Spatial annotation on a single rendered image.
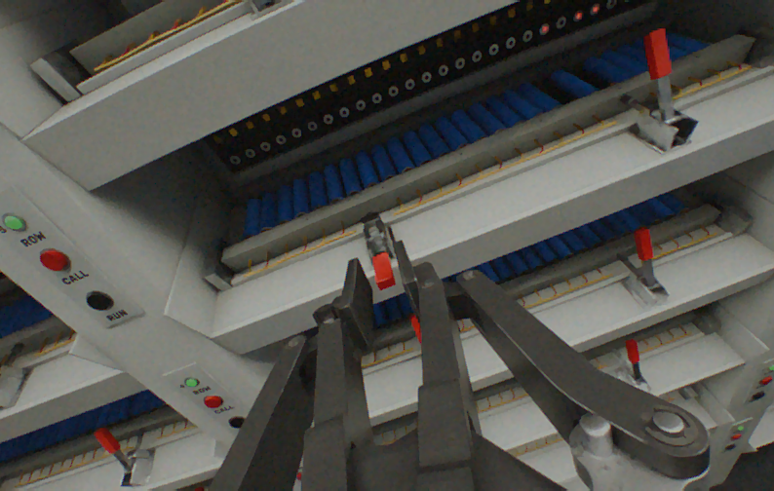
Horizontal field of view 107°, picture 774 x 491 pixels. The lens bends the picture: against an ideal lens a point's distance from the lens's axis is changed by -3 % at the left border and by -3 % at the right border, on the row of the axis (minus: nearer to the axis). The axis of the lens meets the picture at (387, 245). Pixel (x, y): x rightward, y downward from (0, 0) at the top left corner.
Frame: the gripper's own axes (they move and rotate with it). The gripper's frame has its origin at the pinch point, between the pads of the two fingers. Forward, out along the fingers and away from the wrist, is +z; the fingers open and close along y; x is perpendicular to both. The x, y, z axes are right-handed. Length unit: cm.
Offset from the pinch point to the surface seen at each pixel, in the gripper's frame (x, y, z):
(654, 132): 0.4, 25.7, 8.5
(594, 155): 0.0, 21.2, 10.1
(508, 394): -35.9, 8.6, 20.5
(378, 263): 0.5, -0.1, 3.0
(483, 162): 2.7, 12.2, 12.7
